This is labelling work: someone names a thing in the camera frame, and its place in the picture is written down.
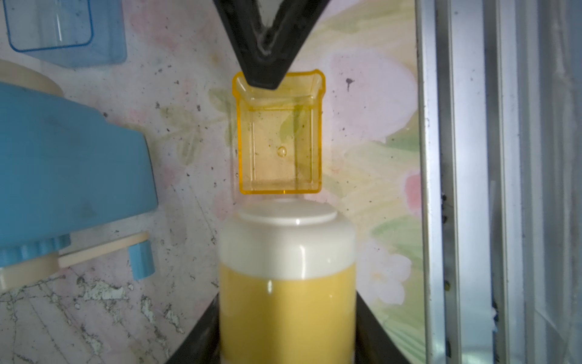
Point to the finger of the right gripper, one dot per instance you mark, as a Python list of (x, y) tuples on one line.
[(242, 22), (292, 25)]

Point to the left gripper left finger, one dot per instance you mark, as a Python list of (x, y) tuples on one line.
[(202, 344)]

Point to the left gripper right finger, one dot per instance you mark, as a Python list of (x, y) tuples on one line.
[(373, 344)]

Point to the yellow pencil sharpener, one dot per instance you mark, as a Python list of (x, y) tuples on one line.
[(287, 284)]

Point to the yellow transparent tray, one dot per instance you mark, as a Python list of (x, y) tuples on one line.
[(279, 134)]

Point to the blue transparent tray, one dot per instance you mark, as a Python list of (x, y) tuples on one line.
[(70, 34)]

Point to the blue pencil sharpener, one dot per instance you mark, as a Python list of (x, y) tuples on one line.
[(64, 168)]

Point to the aluminium mounting rail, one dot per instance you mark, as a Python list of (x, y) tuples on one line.
[(500, 120)]

